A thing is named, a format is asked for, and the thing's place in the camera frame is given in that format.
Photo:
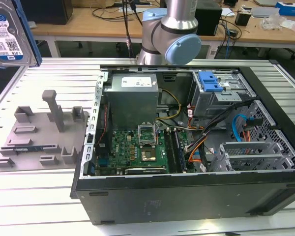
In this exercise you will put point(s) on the black graphics card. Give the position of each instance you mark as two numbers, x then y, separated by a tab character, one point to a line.
147	170

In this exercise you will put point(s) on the green motherboard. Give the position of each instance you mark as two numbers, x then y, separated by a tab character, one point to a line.
123	147

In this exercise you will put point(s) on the clear plastic packaging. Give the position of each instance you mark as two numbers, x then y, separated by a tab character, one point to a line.
273	22

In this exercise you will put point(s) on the metal optical drive cage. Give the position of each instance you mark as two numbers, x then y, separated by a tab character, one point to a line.
211	103

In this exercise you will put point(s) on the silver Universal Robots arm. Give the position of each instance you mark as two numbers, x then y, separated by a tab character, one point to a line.
179	14

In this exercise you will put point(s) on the large black box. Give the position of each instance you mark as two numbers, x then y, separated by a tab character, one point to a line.
51	12

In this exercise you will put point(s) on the grey parts rack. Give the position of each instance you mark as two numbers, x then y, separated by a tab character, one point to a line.
39	137

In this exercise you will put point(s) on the crumpled clear plastic bag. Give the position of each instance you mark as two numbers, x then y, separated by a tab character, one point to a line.
32	24

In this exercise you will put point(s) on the black open PC case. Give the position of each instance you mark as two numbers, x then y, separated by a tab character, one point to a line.
186	201

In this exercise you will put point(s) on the blue drive latch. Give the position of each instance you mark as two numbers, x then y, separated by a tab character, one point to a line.
209	81

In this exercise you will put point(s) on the CPU socket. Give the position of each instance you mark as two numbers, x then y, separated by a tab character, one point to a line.
148	155

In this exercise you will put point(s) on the hard disk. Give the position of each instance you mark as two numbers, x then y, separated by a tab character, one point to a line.
5	29

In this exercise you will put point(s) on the RAM stick with blue label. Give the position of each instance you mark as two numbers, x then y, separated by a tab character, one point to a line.
27	149

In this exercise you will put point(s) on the blue cardboard box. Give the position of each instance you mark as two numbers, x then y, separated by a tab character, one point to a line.
290	9

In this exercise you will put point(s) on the black RAM slot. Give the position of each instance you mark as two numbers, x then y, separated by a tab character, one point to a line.
170	150
180	152

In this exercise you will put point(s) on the small black box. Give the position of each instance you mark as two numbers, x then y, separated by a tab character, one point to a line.
243	18

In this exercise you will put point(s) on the grey flat box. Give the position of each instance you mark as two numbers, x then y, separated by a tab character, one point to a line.
263	12

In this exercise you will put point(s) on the grey power supply unit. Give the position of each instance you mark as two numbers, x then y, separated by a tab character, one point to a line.
130	103

